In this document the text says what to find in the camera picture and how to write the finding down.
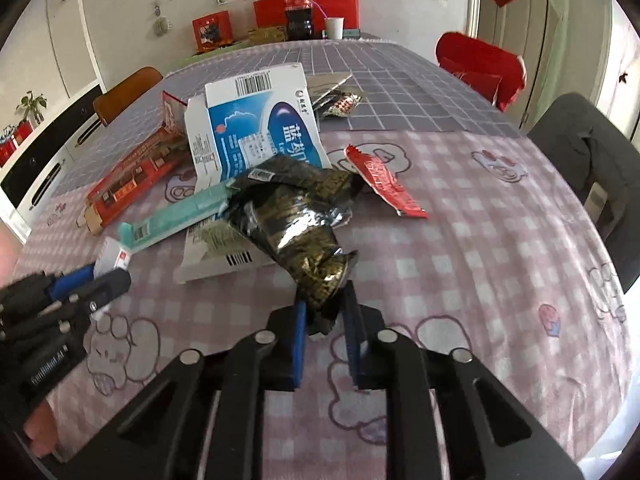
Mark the red patterned foil wrapper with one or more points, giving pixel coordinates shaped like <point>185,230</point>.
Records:
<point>342,104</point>

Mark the teal long carton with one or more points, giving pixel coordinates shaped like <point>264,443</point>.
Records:
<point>170,217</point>

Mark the brown wooden chair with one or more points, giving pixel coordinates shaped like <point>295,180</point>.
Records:
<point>125,92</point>

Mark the person's left hand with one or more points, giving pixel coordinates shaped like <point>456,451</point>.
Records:
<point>44,430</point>

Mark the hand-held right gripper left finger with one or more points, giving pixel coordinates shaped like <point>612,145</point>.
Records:
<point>299,345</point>

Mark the pink checked tablecloth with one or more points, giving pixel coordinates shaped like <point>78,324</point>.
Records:
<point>475,260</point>

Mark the red garment on chair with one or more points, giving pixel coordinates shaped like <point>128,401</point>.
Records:
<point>475,67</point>

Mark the orange snack packet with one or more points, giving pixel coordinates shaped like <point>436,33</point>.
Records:
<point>135,177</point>

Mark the black gold wrapper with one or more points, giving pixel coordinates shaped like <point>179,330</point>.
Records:
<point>295,230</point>

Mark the dark grey jacket on chair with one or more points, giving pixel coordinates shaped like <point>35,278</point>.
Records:
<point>570,135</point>

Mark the grey checked tablecloth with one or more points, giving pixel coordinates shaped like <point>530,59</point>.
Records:
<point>400,85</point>

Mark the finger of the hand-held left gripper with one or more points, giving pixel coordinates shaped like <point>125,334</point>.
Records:
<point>75,280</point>
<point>107,287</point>

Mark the yellow patterned packet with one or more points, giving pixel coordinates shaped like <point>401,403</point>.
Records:
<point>265,36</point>

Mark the white paper cup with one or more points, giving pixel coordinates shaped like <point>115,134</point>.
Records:
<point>334,28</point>

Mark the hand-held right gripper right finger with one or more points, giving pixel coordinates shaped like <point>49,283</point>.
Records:
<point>352,345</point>

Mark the green potted plant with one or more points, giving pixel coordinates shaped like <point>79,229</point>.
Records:
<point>31,105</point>

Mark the red snack wrapper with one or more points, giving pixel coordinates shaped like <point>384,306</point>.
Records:
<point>385,180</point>

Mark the cola bottle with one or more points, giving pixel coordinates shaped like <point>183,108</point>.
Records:
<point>299,5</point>

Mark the red picture box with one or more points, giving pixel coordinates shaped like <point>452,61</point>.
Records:
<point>212,31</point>

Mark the round wall fixture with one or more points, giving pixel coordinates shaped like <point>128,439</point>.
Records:
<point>161,26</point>

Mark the white leaflet with barcode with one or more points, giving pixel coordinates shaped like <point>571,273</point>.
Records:
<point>215,260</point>

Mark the grey cardboard piece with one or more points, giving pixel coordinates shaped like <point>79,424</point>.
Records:
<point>325,82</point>

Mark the black white cabinet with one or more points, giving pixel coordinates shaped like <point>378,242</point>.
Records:
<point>45,160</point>

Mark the blue white medicine box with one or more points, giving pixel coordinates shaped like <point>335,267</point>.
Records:
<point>250,130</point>

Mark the white tube with red label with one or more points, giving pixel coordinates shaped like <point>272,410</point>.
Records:
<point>112,256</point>

